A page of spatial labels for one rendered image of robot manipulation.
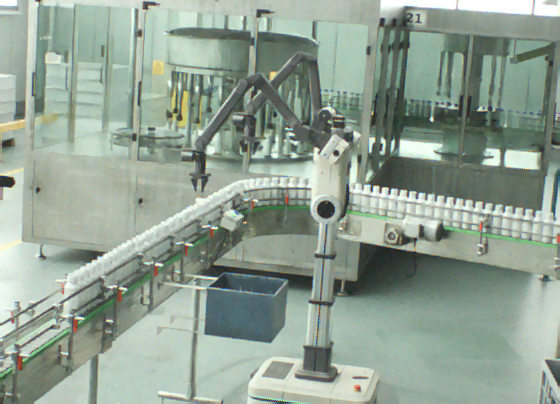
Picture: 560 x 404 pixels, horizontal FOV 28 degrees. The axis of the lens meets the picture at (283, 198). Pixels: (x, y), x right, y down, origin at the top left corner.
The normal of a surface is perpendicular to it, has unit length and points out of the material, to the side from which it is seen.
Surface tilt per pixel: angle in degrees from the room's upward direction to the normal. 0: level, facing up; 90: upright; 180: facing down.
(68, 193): 90
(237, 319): 90
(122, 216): 90
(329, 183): 101
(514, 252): 90
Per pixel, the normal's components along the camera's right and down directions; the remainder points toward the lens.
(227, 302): -0.20, 0.15
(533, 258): -0.51, 0.15
